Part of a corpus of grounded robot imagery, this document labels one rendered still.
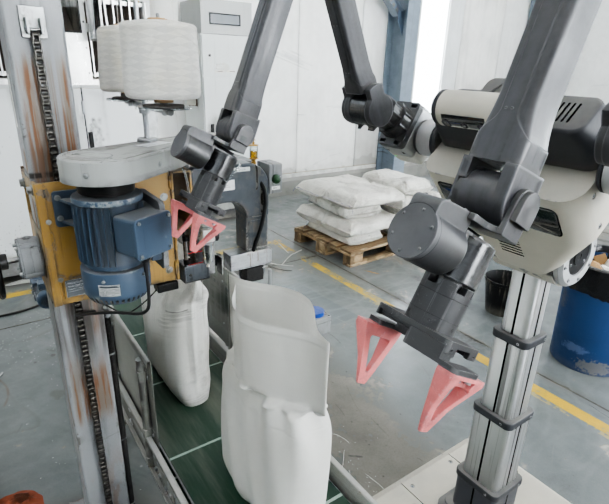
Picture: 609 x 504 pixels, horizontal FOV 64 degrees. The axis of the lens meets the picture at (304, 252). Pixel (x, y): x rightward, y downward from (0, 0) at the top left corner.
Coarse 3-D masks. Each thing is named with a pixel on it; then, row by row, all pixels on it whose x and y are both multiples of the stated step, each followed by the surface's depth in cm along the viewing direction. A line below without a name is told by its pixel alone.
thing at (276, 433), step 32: (256, 288) 136; (256, 320) 139; (288, 320) 135; (256, 352) 117; (288, 352) 114; (320, 352) 109; (224, 384) 139; (256, 384) 121; (288, 384) 117; (320, 384) 112; (224, 416) 144; (256, 416) 126; (288, 416) 117; (320, 416) 120; (224, 448) 149; (256, 448) 128; (288, 448) 118; (320, 448) 122; (256, 480) 131; (288, 480) 121; (320, 480) 125
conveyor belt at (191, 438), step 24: (144, 336) 230; (216, 360) 213; (216, 384) 197; (168, 408) 183; (192, 408) 183; (216, 408) 184; (168, 432) 171; (192, 432) 171; (216, 432) 172; (168, 456) 161; (192, 456) 161; (216, 456) 161; (192, 480) 152; (216, 480) 152
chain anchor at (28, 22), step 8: (24, 8) 102; (32, 8) 103; (40, 8) 104; (24, 16) 103; (32, 16) 104; (40, 16) 104; (24, 24) 103; (32, 24) 104; (40, 24) 103; (24, 32) 104; (40, 32) 105
